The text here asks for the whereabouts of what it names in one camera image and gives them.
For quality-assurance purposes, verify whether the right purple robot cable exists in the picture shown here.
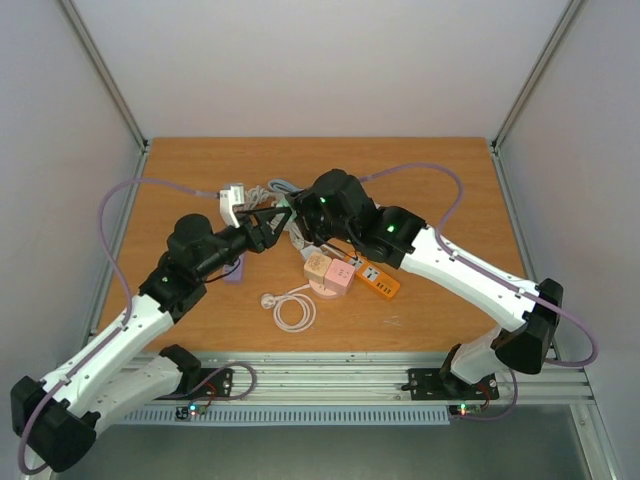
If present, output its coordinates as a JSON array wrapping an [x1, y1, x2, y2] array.
[[362, 162, 600, 424]]

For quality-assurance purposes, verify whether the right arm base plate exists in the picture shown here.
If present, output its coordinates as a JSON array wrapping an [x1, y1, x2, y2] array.
[[400, 368, 500, 401]]

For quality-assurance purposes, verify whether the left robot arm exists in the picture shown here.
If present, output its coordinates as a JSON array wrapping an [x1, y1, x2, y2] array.
[[10, 207, 292, 475]]

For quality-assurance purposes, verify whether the beige cube socket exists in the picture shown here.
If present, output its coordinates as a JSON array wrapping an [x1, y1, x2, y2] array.
[[303, 253, 332, 285]]

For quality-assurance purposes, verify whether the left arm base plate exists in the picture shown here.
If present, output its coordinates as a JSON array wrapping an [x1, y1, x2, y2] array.
[[158, 368, 234, 400]]

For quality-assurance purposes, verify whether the pink cube socket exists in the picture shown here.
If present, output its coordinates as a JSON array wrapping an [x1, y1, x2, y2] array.
[[324, 259, 355, 295]]

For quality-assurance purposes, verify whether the orange power strip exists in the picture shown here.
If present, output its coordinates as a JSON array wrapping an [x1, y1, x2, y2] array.
[[343, 253, 400, 300]]

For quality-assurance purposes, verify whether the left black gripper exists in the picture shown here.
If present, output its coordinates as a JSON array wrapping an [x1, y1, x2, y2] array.
[[197, 206, 290, 281]]

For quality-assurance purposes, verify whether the white purple strip cable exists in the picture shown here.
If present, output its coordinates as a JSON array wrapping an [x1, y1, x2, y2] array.
[[243, 184, 279, 209]]

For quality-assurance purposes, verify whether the grey white plug adapter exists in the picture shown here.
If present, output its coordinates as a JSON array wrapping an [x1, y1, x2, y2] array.
[[300, 245, 323, 262]]

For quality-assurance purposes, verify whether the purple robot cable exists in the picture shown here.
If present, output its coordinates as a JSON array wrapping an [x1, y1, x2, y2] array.
[[362, 162, 600, 424], [17, 177, 221, 475]]

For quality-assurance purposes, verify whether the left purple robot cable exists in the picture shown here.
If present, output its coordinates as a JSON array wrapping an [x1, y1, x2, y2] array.
[[17, 177, 221, 475]]

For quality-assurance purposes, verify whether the purple power strip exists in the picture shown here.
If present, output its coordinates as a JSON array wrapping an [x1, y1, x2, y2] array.
[[222, 253, 246, 285]]

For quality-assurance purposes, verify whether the pink round socket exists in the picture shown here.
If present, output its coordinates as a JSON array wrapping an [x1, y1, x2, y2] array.
[[308, 281, 345, 300]]

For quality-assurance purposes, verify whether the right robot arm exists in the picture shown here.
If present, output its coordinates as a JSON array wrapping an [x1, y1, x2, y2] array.
[[290, 169, 564, 397]]

